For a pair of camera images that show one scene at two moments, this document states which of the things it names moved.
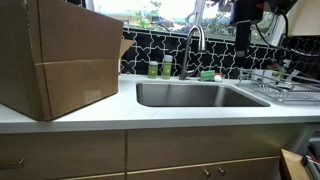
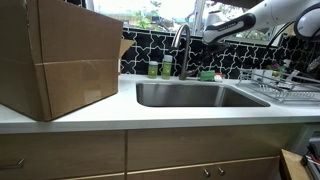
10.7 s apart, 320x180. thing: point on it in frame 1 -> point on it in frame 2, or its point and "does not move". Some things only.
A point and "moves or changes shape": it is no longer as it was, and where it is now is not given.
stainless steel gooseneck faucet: [186, 73] moves or changes shape
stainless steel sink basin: [194, 95] does not move
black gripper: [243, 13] -> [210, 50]
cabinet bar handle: [12, 166] does not move
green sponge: [207, 75] does not move
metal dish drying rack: [282, 87] does not move
